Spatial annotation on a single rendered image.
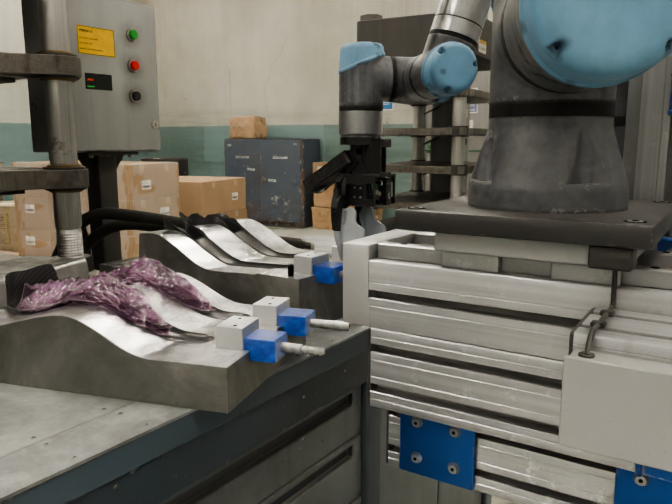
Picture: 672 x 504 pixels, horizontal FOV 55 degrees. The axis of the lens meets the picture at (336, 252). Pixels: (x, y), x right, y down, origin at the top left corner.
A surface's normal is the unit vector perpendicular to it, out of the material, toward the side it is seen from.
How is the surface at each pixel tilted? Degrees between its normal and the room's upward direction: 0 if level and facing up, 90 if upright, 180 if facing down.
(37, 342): 90
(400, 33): 90
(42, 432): 0
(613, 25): 98
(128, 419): 0
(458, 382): 90
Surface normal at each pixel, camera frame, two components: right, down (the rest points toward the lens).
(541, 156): -0.32, -0.14
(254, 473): 0.83, 0.10
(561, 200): -0.15, 0.17
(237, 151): -0.51, 0.15
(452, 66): 0.17, 0.17
